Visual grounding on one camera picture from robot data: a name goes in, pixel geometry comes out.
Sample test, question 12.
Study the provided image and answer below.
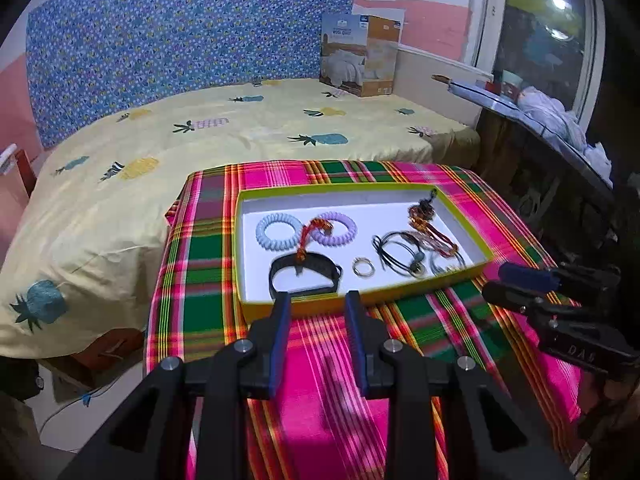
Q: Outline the black wrist band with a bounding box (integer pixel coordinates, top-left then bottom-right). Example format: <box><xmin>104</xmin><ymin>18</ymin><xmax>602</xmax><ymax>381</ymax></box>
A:
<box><xmin>268</xmin><ymin>254</ymin><xmax>345</xmax><ymax>303</ymax></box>

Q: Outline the dark bag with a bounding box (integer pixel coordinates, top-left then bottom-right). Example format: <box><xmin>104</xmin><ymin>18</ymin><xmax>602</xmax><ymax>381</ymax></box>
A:
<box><xmin>0</xmin><ymin>359</ymin><xmax>45</xmax><ymax>402</ymax></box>

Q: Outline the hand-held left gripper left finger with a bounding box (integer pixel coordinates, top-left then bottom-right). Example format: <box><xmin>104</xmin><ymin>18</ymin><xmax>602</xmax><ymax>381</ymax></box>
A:
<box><xmin>57</xmin><ymin>290</ymin><xmax>293</xmax><ymax>480</ymax></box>

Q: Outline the cardboard quilt box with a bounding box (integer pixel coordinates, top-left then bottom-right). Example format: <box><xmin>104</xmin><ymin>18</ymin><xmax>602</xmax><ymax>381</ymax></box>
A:
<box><xmin>320</xmin><ymin>12</ymin><xmax>405</xmax><ymax>98</ymax></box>

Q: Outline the bed with pineapple sheet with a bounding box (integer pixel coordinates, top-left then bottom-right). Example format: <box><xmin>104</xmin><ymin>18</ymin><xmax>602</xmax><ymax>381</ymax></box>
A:
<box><xmin>0</xmin><ymin>77</ymin><xmax>481</xmax><ymax>361</ymax></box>

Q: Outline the dark beaded bracelet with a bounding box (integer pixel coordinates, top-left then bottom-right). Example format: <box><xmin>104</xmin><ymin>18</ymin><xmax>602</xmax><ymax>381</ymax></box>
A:
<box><xmin>407</xmin><ymin>185</ymin><xmax>442</xmax><ymax>234</ymax></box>

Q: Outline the teal white box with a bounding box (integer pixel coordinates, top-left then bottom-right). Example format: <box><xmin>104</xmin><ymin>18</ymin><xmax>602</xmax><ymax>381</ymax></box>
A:
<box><xmin>500</xmin><ymin>69</ymin><xmax>524</xmax><ymax>97</ymax></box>

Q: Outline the purple spiral hair tie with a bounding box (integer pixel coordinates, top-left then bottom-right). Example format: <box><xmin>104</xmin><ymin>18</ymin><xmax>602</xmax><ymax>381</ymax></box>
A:
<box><xmin>312</xmin><ymin>211</ymin><xmax>359</xmax><ymax>247</ymax></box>

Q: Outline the red cord bracelet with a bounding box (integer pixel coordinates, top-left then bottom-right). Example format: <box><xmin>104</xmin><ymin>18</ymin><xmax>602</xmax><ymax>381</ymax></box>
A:
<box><xmin>295</xmin><ymin>217</ymin><xmax>336</xmax><ymax>266</ymax></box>

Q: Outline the window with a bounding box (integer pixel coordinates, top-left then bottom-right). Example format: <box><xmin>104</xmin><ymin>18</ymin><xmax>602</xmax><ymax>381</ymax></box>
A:
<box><xmin>472</xmin><ymin>0</ymin><xmax>607</xmax><ymax>128</ymax></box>

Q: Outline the grey cord bracelet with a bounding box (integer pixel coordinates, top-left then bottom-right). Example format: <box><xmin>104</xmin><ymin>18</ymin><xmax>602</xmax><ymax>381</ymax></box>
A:
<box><xmin>429</xmin><ymin>251</ymin><xmax>469</xmax><ymax>277</ymax></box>

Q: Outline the red-brown bedside stand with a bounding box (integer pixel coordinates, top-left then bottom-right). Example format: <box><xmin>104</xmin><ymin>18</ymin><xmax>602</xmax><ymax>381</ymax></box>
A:
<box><xmin>16</xmin><ymin>151</ymin><xmax>39</xmax><ymax>197</ymax></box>

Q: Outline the light blue spiral hair tie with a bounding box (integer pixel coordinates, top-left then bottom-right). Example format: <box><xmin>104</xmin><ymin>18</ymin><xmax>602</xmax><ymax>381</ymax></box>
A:
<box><xmin>256</xmin><ymin>213</ymin><xmax>304</xmax><ymax>252</ymax></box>

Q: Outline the green-edged white tray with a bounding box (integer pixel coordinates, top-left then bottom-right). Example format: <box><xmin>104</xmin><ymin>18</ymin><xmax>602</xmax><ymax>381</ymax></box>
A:
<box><xmin>232</xmin><ymin>182</ymin><xmax>496</xmax><ymax>321</ymax></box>

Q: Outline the black cord bracelet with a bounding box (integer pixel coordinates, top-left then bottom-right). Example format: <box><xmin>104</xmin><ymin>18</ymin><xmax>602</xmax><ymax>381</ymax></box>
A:
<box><xmin>371</xmin><ymin>230</ymin><xmax>427</xmax><ymax>278</ymax></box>

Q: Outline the pink green plaid cloth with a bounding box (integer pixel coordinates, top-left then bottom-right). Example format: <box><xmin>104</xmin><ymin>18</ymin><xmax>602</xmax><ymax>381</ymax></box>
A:
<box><xmin>145</xmin><ymin>159</ymin><xmax>591</xmax><ymax>480</ymax></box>

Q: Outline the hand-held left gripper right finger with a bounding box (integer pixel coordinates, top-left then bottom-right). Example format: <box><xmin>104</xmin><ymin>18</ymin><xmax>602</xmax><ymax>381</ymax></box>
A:
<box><xmin>344</xmin><ymin>290</ymin><xmax>576</xmax><ymax>480</ymax></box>

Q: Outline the white crumpled cloth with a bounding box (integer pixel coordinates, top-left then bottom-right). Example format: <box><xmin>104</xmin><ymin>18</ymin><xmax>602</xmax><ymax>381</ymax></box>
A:
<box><xmin>517</xmin><ymin>85</ymin><xmax>614</xmax><ymax>172</ymax></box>

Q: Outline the white cable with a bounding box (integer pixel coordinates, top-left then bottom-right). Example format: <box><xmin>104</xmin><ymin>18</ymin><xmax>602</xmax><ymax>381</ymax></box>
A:
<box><xmin>39</xmin><ymin>380</ymin><xmax>133</xmax><ymax>438</ymax></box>

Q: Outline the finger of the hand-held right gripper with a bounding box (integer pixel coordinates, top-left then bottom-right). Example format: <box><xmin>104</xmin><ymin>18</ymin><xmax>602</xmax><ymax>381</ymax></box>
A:
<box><xmin>497</xmin><ymin>262</ymin><xmax>620</xmax><ymax>306</ymax></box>
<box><xmin>481</xmin><ymin>281</ymin><xmax>608</xmax><ymax>335</ymax></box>

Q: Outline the cluttered side shelf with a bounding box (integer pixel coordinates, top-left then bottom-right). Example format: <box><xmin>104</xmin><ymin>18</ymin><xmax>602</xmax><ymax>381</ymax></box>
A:
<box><xmin>432</xmin><ymin>74</ymin><xmax>615</xmax><ymax>188</ymax></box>

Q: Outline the blue floral headboard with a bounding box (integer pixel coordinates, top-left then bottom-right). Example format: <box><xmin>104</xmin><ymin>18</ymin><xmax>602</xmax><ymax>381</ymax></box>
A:
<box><xmin>25</xmin><ymin>0</ymin><xmax>358</xmax><ymax>150</ymax></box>

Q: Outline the dark wooden furniture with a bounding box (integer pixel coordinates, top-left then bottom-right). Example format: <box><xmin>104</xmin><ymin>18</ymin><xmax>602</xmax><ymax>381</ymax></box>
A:
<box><xmin>475</xmin><ymin>109</ymin><xmax>640</xmax><ymax>461</ymax></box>

